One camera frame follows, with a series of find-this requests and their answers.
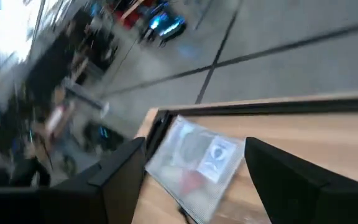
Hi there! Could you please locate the clear bubble wrap bag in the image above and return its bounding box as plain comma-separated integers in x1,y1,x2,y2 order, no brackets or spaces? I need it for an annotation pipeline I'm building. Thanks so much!
144,114,247,224

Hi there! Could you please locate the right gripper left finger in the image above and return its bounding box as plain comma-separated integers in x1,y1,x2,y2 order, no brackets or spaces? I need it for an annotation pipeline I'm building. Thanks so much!
0,136,147,224

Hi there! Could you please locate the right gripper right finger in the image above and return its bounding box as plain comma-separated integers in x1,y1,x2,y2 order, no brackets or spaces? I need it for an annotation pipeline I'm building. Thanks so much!
244,136,358,224

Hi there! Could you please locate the small red packet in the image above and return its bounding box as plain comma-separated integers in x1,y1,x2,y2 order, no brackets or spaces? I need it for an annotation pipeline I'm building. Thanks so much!
178,169,209,197

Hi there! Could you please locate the white packet blue emblem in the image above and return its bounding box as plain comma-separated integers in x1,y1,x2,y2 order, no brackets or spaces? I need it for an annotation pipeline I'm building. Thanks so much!
196,136,239,184

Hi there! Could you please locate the distant dark wheeled cart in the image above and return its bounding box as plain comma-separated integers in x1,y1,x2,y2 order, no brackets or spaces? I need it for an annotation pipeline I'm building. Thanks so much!
138,9,188,47

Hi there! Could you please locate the black items clear bag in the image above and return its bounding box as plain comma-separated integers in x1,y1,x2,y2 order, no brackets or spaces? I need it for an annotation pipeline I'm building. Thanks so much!
177,130,214,164

